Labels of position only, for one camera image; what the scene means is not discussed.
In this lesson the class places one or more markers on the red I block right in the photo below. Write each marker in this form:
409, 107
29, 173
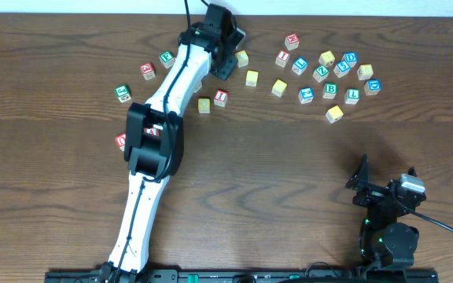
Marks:
282, 58

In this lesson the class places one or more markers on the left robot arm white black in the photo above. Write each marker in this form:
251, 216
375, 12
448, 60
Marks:
154, 141

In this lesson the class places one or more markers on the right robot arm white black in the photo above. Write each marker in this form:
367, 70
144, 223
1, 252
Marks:
386, 243

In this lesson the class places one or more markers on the yellow C block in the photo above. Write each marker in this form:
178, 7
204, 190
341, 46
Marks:
243, 58

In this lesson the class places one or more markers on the blue D block upper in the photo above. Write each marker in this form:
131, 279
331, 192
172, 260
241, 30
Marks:
350, 58

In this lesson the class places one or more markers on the yellow O block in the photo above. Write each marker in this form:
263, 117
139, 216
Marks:
204, 105
279, 88

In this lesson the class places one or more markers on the red H block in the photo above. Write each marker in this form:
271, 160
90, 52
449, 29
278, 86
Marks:
292, 41

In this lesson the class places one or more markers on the green B block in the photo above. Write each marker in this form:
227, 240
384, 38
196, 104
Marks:
329, 91

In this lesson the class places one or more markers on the blue d block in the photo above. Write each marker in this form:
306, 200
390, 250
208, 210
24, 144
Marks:
372, 87
350, 58

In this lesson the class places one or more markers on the red u block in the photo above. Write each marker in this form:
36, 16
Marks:
198, 87
121, 141

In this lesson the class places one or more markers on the blue 5 block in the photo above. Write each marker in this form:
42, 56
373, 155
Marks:
341, 69

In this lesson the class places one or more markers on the blue L block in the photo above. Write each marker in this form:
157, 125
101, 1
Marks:
300, 65

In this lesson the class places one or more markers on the green L block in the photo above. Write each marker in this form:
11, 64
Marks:
351, 96

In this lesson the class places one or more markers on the yellow block top right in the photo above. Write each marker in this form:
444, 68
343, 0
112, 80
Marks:
327, 58

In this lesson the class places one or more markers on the yellow K block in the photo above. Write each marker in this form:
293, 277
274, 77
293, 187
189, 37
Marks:
334, 114

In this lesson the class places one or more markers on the red E block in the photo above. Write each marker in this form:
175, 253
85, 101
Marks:
147, 71

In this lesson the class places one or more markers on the red i block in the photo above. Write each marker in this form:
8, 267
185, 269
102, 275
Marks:
220, 98
282, 58

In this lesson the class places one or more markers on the red A block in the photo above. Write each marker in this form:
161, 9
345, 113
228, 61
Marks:
153, 131

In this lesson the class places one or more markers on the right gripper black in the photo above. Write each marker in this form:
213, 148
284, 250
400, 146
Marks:
373, 188

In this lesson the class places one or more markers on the blue 2 block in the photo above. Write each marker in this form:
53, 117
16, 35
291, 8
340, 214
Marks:
306, 95

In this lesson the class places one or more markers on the green Z block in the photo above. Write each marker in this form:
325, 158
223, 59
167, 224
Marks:
321, 73

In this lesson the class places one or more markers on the red I block centre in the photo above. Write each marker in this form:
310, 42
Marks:
220, 98

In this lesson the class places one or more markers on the yellow 8 block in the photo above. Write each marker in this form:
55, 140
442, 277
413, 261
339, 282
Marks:
365, 72

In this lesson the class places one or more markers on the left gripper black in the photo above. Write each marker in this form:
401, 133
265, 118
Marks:
226, 66

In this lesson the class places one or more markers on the green J block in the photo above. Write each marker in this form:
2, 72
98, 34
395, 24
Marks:
123, 93

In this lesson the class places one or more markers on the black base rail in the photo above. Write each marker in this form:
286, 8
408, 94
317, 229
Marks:
196, 276

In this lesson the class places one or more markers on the blue D block right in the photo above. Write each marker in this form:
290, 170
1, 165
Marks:
372, 87

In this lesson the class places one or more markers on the yellow S block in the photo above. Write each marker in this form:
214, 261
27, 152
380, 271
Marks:
251, 78

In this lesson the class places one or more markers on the green F block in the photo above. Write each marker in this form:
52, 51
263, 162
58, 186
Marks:
167, 59

